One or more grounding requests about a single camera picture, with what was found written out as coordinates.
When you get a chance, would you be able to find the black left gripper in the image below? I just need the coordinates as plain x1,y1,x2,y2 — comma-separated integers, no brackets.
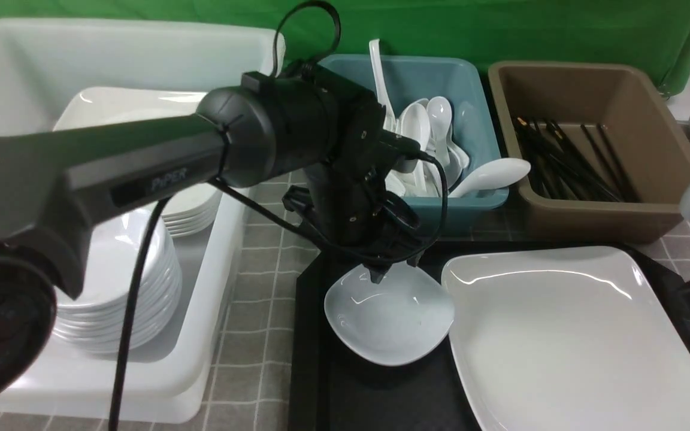
283,132,441,284

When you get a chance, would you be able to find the upright white spoon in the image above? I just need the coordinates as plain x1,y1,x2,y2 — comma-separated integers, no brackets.
369,39,395,130

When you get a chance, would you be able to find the bundle of black chopsticks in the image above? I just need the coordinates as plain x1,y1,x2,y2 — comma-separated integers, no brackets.
511,117,641,204

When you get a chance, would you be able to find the pile of white spoons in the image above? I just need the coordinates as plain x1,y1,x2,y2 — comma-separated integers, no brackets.
385,96,470,196

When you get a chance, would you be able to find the black serving tray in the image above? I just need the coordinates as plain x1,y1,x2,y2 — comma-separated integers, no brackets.
287,244,690,430

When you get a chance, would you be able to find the brown plastic bin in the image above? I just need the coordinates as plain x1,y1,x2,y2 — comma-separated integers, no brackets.
488,61,690,244

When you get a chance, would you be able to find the white spoon over bin edge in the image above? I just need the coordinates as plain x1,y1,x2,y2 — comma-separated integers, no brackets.
449,157,531,198

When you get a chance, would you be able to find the white square bowl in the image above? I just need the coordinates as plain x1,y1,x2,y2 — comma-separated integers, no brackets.
323,263,455,366

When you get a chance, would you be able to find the green backdrop cloth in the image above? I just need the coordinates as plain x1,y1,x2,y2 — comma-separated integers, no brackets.
0,1,690,96

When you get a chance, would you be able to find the large white rice plate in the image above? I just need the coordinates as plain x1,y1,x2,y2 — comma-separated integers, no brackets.
441,246,690,430

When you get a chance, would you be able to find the stack of white bowls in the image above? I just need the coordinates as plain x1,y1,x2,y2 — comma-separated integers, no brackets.
53,207,183,354

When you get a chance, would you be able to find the large white plastic tub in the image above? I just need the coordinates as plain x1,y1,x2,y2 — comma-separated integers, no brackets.
0,19,275,423

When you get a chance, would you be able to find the stack of white square plates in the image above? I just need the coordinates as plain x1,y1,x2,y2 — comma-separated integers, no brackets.
54,87,222,238

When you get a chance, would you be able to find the teal plastic bin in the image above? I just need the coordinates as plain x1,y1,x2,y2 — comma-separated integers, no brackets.
308,54,509,236

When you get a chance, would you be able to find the grey checked tablecloth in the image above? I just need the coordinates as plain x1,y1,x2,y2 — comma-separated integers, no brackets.
0,114,690,431

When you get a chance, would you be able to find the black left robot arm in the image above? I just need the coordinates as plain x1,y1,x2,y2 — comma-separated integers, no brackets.
0,57,441,393

